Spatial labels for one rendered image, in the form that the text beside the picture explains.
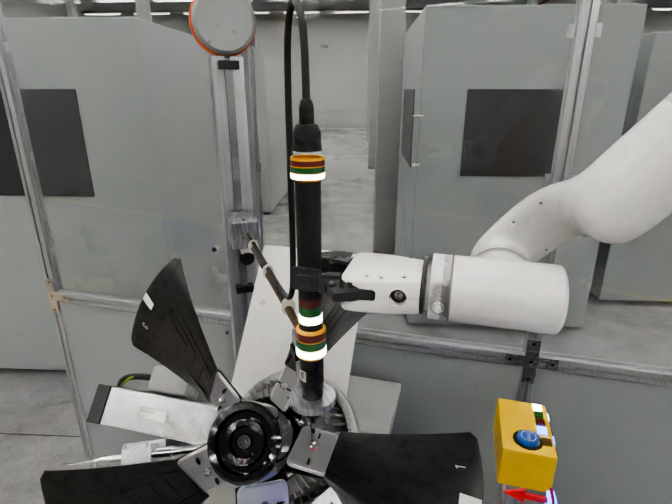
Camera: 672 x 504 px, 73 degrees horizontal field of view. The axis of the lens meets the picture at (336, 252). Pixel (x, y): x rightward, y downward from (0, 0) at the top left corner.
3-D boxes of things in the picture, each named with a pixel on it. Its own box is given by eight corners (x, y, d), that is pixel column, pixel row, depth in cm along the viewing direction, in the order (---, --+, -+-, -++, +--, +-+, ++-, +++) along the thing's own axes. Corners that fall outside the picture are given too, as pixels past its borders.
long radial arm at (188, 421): (259, 412, 98) (238, 410, 87) (251, 450, 95) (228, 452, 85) (143, 390, 105) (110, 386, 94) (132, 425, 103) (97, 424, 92)
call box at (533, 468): (492, 434, 106) (497, 396, 103) (538, 442, 104) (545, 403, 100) (496, 489, 92) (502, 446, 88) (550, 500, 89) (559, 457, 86)
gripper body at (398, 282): (427, 331, 55) (337, 319, 58) (433, 296, 64) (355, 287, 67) (432, 273, 52) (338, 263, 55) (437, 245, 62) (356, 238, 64)
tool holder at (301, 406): (281, 385, 73) (278, 330, 70) (323, 376, 75) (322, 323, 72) (295, 421, 65) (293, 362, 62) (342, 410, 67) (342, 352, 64)
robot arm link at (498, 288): (454, 241, 60) (452, 275, 52) (563, 250, 57) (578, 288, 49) (449, 295, 64) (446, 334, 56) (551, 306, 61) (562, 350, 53)
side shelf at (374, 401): (292, 373, 152) (292, 365, 151) (400, 390, 144) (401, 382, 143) (263, 420, 131) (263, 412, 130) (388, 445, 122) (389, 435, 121)
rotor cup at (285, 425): (230, 404, 84) (196, 399, 72) (305, 391, 82) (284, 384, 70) (234, 491, 79) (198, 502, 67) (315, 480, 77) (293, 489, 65)
